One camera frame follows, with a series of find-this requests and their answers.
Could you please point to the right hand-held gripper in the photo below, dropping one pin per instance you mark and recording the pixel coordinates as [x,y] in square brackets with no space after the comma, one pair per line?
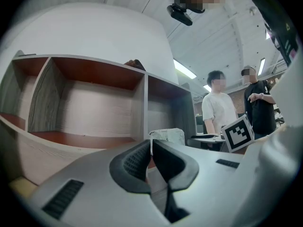
[237,136]

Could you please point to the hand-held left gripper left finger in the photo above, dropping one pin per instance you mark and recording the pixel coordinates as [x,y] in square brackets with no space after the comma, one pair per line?
[132,169]

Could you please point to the dark brown cloth item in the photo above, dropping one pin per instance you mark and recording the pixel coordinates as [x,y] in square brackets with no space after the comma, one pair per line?
[136,64]

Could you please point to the dark office table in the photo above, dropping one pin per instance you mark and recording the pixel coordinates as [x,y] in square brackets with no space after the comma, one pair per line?
[208,139]

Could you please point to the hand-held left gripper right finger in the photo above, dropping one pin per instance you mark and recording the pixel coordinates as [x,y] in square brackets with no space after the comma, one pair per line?
[177,171]

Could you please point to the long ceiling light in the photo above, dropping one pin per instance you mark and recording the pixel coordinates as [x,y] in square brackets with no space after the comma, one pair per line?
[184,68]
[261,66]

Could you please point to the pale wristwatch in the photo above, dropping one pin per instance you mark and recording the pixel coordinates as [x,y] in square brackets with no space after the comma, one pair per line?
[262,96]

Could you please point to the wooden shelf unit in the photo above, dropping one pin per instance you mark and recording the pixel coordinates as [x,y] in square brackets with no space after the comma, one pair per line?
[47,98]

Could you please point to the black head-worn camera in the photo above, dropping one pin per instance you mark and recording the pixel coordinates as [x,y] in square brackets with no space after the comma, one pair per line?
[181,15]

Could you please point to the tan cardboard box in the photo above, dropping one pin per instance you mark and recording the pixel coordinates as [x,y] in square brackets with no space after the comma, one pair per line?
[22,185]

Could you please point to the white plastic bag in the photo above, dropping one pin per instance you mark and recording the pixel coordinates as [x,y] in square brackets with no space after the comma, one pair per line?
[168,136]

